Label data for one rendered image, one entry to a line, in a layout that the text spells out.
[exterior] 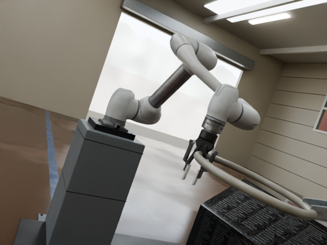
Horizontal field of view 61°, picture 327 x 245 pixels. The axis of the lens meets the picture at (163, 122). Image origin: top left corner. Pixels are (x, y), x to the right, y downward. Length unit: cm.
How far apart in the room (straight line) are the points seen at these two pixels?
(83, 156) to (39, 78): 606
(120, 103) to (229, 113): 91
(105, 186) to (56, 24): 629
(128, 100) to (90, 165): 49
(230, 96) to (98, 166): 100
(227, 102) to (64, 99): 685
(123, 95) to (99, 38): 606
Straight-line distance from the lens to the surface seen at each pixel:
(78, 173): 182
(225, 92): 117
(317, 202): 128
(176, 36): 162
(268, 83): 1066
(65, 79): 776
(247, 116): 125
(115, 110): 189
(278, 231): 153
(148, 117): 197
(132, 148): 184
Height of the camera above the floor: 108
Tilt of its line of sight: 3 degrees down
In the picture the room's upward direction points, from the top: 20 degrees clockwise
